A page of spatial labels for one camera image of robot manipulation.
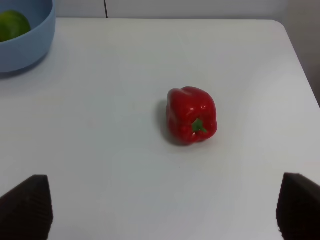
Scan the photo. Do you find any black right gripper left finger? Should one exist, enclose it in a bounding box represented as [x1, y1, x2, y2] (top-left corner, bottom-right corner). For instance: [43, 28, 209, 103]
[0, 175, 54, 240]

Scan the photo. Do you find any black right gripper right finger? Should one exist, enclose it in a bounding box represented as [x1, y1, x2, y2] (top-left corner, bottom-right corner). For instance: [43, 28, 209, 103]
[276, 172, 320, 240]

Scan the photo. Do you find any green lime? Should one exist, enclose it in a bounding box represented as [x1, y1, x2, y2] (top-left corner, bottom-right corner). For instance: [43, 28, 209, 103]
[0, 10, 31, 43]

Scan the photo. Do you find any blue plastic bowl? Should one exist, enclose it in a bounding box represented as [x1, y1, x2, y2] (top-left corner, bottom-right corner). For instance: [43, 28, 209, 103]
[0, 0, 56, 73]

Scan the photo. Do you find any red bell pepper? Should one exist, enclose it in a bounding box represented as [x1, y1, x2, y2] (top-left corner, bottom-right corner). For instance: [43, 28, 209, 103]
[166, 86, 218, 145]

